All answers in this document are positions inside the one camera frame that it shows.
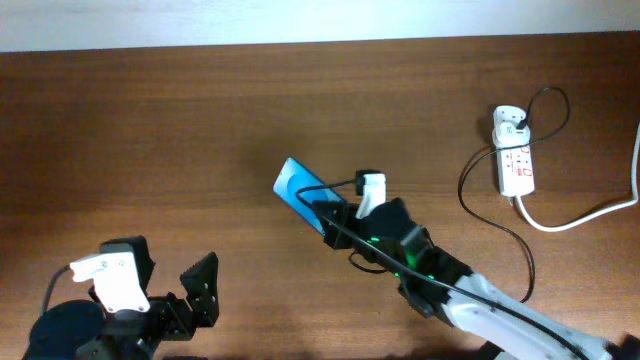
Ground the black USB charging cable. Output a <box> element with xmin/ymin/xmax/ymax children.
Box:
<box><xmin>457</xmin><ymin>86</ymin><xmax>572</xmax><ymax>304</ymax></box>

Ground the blue Galaxy S25+ smartphone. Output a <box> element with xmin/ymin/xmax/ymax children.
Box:
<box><xmin>272</xmin><ymin>156</ymin><xmax>347</xmax><ymax>237</ymax></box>

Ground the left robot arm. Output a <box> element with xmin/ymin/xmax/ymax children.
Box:
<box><xmin>23</xmin><ymin>235</ymin><xmax>219</xmax><ymax>359</ymax></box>

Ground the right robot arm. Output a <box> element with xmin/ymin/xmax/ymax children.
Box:
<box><xmin>311</xmin><ymin>198</ymin><xmax>639</xmax><ymax>359</ymax></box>

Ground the white USB charger plug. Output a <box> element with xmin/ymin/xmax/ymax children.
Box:
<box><xmin>492</xmin><ymin>122</ymin><xmax>531</xmax><ymax>149</ymax></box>

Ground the white power strip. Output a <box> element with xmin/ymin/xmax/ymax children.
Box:
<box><xmin>493</xmin><ymin>105</ymin><xmax>535</xmax><ymax>197</ymax></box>

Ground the right black camera cable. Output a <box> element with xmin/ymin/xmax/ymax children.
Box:
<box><xmin>294</xmin><ymin>178</ymin><xmax>591</xmax><ymax>360</ymax></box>

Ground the black camera cable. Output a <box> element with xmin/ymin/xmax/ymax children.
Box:
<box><xmin>294</xmin><ymin>178</ymin><xmax>591</xmax><ymax>360</ymax></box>
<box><xmin>38</xmin><ymin>264</ymin><xmax>72</xmax><ymax>317</ymax></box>

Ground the left black camera cable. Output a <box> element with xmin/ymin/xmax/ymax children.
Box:
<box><xmin>38</xmin><ymin>264</ymin><xmax>72</xmax><ymax>317</ymax></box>

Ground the white power strip cord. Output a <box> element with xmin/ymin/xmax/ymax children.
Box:
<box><xmin>513</xmin><ymin>121</ymin><xmax>640</xmax><ymax>233</ymax></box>

